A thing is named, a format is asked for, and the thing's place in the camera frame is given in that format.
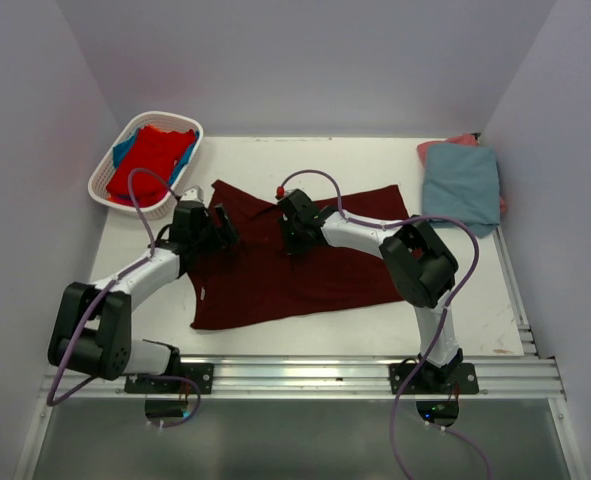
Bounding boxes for dark maroon t shirt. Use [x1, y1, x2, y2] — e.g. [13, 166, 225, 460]
[189, 180, 401, 330]

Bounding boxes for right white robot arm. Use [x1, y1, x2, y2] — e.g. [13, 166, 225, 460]
[277, 187, 463, 393]

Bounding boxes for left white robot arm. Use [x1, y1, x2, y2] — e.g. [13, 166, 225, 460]
[47, 200, 239, 393]

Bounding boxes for bright red t shirt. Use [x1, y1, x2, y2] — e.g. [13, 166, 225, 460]
[106, 125, 199, 205]

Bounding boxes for blue t shirt in basket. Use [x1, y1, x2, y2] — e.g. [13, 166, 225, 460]
[113, 125, 199, 185]

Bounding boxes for white plastic laundry basket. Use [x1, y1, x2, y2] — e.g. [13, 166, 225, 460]
[88, 111, 203, 220]

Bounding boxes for folded grey-blue t shirt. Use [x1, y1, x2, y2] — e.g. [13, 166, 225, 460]
[421, 142, 501, 238]

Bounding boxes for folded pink t shirt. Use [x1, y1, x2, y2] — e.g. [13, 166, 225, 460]
[416, 132, 508, 214]

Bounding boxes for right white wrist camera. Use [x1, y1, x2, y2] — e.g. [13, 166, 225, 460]
[275, 186, 295, 202]

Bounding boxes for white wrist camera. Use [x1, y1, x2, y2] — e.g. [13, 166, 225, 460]
[275, 186, 295, 202]
[180, 186, 204, 204]

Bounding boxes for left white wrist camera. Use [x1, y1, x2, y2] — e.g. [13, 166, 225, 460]
[180, 186, 204, 204]

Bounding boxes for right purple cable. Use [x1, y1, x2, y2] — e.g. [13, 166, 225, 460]
[280, 169, 492, 480]

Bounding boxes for purple cable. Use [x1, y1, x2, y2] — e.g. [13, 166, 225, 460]
[280, 169, 492, 480]
[46, 167, 202, 430]

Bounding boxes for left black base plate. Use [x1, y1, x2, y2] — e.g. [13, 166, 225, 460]
[124, 363, 214, 395]

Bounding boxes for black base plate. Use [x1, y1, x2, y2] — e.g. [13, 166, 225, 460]
[124, 363, 214, 395]
[388, 362, 480, 395]

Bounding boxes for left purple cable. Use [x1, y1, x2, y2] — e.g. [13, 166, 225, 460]
[46, 167, 202, 430]

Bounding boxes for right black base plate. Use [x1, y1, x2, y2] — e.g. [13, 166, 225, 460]
[388, 362, 480, 395]

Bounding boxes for aluminium mounting rail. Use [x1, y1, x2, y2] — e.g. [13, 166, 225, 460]
[38, 354, 567, 400]

